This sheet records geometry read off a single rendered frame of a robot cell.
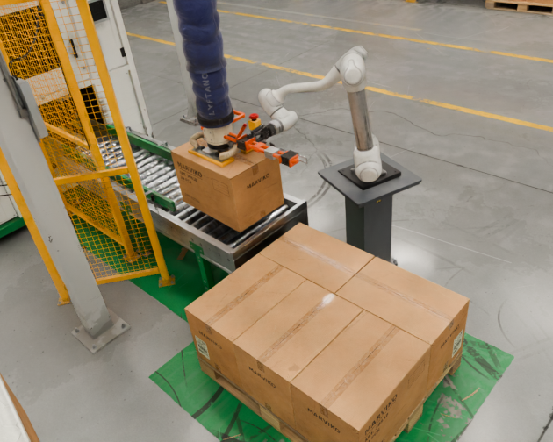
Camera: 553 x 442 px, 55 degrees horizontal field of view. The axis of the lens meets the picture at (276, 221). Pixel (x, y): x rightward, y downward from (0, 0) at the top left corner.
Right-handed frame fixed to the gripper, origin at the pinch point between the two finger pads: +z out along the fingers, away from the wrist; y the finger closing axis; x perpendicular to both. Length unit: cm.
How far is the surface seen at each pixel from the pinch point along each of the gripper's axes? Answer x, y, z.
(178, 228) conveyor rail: 44, 61, 35
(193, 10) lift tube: 18, -76, 8
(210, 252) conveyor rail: 13, 67, 35
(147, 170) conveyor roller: 137, 65, -3
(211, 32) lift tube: 14, -64, 1
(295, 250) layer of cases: -34, 63, 5
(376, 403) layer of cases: -135, 63, 65
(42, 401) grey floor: 43, 116, 158
